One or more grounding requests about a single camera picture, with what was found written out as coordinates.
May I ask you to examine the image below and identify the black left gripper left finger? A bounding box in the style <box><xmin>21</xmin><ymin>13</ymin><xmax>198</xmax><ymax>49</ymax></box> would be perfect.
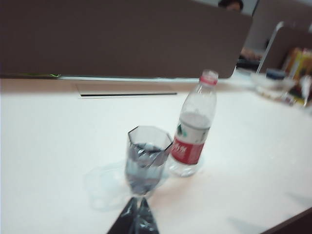
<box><xmin>106</xmin><ymin>197</ymin><xmax>140</xmax><ymax>234</ymax></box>

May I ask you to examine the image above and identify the desk cable slot cover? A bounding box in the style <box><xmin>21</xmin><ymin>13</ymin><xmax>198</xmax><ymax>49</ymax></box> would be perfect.
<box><xmin>75</xmin><ymin>82</ymin><xmax>178</xmax><ymax>100</ymax></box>

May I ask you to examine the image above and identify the brown neighbouring divider panel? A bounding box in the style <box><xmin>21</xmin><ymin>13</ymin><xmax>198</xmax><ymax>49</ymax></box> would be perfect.
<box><xmin>252</xmin><ymin>0</ymin><xmax>312</xmax><ymax>72</ymax></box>

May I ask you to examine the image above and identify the dark blue lidded jar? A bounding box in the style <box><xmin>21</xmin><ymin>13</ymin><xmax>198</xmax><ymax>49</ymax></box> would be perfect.
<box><xmin>265</xmin><ymin>68</ymin><xmax>286</xmax><ymax>80</ymax></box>

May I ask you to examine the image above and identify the brown desk divider panel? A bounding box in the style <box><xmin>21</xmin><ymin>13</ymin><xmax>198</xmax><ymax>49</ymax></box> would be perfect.
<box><xmin>0</xmin><ymin>0</ymin><xmax>253</xmax><ymax>79</ymax></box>

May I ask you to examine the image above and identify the clear red-label water bottle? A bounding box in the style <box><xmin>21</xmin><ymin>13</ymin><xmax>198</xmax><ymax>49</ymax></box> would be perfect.
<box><xmin>167</xmin><ymin>69</ymin><xmax>219</xmax><ymax>178</ymax></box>

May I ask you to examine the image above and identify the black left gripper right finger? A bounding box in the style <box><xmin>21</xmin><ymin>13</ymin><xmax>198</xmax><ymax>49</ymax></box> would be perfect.
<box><xmin>138</xmin><ymin>197</ymin><xmax>160</xmax><ymax>234</ymax></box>

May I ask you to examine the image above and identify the dark-haired person head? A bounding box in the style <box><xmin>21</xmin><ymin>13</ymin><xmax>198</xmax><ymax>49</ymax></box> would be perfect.
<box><xmin>217</xmin><ymin>0</ymin><xmax>244</xmax><ymax>12</ymax></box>

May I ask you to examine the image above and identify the grey transparent faceted mug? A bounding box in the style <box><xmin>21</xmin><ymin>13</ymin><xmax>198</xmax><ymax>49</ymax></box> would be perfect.
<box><xmin>124</xmin><ymin>125</ymin><xmax>174</xmax><ymax>197</ymax></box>

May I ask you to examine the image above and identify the green flat package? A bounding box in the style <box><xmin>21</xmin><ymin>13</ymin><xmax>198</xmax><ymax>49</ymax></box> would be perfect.
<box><xmin>26</xmin><ymin>73</ymin><xmax>61</xmax><ymax>78</ymax></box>

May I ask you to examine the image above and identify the yellow printed box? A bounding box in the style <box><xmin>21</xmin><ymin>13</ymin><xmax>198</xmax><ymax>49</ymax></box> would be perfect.
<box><xmin>282</xmin><ymin>47</ymin><xmax>312</xmax><ymax>82</ymax></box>

